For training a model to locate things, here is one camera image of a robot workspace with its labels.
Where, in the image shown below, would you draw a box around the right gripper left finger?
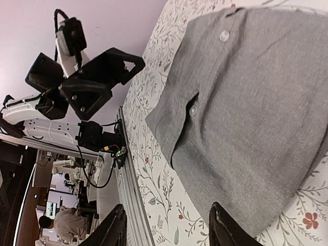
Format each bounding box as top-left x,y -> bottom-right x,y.
80,204 -> 127,246

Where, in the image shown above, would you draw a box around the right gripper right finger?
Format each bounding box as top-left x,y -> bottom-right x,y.
209,202 -> 261,246

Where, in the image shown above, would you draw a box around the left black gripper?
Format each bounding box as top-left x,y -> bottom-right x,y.
25,48 -> 145,120

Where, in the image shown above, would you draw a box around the grey button shirt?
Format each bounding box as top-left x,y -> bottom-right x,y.
146,8 -> 327,236

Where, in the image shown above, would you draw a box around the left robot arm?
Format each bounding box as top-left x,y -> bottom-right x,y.
1,48 -> 145,138

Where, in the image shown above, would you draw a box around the person in beige shirt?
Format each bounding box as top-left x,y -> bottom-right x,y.
38,206 -> 89,243

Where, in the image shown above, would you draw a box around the floral tablecloth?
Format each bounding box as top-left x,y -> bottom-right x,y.
123,1 -> 327,245

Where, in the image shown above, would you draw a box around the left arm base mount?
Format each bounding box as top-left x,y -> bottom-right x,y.
75,119 -> 128,169

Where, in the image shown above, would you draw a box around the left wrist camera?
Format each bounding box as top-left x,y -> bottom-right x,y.
54,9 -> 87,56

